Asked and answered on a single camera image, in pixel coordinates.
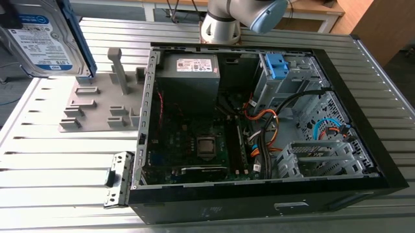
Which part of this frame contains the orange power wire with connector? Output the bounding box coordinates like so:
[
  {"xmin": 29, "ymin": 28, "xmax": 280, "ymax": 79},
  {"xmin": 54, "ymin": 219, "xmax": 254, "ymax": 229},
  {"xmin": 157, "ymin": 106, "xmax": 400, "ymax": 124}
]
[{"xmin": 318, "ymin": 126, "xmax": 349, "ymax": 141}]

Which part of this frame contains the CPU socket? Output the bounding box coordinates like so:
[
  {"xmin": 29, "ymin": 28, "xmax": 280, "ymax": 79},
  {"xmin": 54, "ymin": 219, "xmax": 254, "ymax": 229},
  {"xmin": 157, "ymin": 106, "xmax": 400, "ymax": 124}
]
[{"xmin": 193, "ymin": 136, "xmax": 218, "ymax": 161}]

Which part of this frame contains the blue plastic drive latch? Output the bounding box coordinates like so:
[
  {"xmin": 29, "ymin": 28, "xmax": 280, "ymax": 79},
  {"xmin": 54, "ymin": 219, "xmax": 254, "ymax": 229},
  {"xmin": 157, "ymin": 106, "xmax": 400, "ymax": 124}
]
[{"xmin": 264, "ymin": 53, "xmax": 289, "ymax": 80}]

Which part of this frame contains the wooden desk with white frame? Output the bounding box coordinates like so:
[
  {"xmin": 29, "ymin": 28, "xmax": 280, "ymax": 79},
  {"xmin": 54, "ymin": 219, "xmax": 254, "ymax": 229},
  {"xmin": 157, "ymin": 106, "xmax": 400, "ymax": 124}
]
[{"xmin": 141, "ymin": 0, "xmax": 345, "ymax": 33}]

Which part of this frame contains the grey parts rack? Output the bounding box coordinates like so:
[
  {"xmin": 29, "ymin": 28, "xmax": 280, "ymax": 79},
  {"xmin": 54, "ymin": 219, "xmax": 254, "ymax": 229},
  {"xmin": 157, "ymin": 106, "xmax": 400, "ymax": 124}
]
[{"xmin": 57, "ymin": 48, "xmax": 148, "ymax": 133}]

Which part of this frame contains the green motherboard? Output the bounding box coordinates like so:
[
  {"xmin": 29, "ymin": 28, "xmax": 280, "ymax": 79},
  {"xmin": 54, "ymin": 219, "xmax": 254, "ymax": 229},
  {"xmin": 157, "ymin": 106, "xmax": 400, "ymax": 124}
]
[{"xmin": 144, "ymin": 84, "xmax": 260, "ymax": 184}]

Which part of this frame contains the hard disk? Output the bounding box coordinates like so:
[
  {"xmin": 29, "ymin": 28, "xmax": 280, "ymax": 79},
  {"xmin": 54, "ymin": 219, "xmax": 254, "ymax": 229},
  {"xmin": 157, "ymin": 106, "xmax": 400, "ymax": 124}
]
[{"xmin": 0, "ymin": 0, "xmax": 97, "ymax": 78}]

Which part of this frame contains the metal optical drive cage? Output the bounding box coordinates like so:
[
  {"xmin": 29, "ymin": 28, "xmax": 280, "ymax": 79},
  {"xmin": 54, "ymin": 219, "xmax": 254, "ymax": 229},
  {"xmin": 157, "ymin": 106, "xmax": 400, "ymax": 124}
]
[{"xmin": 252, "ymin": 52, "xmax": 330, "ymax": 112}]

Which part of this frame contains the black RAM slot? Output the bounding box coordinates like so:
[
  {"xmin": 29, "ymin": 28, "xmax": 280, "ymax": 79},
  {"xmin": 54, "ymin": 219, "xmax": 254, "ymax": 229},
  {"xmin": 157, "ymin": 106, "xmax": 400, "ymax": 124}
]
[
  {"xmin": 225, "ymin": 116, "xmax": 242, "ymax": 175},
  {"xmin": 234, "ymin": 115, "xmax": 250, "ymax": 174}
]

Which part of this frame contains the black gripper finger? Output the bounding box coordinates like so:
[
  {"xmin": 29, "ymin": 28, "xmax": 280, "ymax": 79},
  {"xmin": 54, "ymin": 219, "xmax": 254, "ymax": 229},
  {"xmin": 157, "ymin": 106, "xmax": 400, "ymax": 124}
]
[{"xmin": 0, "ymin": 0, "xmax": 22, "ymax": 29}]

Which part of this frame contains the blue data wire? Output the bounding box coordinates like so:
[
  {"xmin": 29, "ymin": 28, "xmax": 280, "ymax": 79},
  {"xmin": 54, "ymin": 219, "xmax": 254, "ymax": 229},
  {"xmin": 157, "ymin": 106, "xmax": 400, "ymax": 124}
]
[{"xmin": 313, "ymin": 117, "xmax": 353, "ymax": 143}]

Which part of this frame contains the metal expansion slot bracket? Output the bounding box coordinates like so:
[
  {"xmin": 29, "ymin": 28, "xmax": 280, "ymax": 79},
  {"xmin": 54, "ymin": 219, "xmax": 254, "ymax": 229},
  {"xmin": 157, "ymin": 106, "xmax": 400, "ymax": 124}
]
[{"xmin": 102, "ymin": 150, "xmax": 136, "ymax": 209}]

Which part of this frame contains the grey power supply unit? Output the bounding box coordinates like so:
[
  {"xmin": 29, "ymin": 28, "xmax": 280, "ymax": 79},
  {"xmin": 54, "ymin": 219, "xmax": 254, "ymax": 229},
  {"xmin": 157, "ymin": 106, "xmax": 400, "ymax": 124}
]
[{"xmin": 153, "ymin": 53, "xmax": 221, "ymax": 115}]

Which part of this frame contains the metal disk bay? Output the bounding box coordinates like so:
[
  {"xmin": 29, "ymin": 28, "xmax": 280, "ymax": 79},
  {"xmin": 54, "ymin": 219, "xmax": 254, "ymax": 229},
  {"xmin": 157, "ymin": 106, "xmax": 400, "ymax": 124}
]
[{"xmin": 273, "ymin": 139, "xmax": 380, "ymax": 179}]

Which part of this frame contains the wooden cabinet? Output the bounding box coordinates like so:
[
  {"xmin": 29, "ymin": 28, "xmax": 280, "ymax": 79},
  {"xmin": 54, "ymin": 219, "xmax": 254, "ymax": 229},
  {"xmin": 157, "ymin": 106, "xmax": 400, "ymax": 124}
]
[{"xmin": 329, "ymin": 0, "xmax": 415, "ymax": 67}]

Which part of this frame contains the orange wire bundle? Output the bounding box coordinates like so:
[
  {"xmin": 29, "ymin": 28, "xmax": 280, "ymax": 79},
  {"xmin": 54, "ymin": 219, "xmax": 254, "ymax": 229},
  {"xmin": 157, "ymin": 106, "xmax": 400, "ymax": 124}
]
[{"xmin": 242, "ymin": 93, "xmax": 282, "ymax": 158}]

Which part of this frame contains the black PC case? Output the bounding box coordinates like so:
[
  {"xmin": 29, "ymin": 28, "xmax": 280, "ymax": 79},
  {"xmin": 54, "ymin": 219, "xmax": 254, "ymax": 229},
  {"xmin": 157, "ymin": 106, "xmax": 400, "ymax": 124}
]
[{"xmin": 128, "ymin": 41, "xmax": 409, "ymax": 225}]

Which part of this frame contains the black graphics card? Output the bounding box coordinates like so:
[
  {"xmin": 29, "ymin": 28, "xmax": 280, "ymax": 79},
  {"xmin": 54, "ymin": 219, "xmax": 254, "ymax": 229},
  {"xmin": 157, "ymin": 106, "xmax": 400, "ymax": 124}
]
[{"xmin": 170, "ymin": 166, "xmax": 229, "ymax": 182}]

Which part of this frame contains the thin red wire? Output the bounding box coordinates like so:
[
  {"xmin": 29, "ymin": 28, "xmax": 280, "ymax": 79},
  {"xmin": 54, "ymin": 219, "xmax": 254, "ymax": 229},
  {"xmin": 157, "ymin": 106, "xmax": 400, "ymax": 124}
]
[{"xmin": 156, "ymin": 91, "xmax": 165, "ymax": 127}]

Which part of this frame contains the thick black cable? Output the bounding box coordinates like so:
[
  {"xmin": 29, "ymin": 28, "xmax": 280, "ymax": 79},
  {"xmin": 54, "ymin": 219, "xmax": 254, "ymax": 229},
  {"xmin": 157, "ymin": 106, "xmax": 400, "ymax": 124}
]
[{"xmin": 260, "ymin": 90, "xmax": 328, "ymax": 179}]

